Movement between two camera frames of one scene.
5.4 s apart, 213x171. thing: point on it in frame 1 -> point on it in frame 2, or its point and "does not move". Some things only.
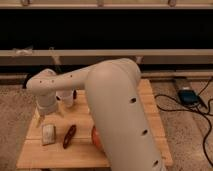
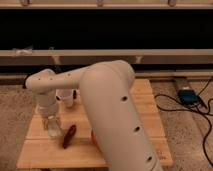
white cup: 66,97 does not move
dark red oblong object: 69,136 does not move
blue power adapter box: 188,96 does not move
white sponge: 48,134 -> 53,128
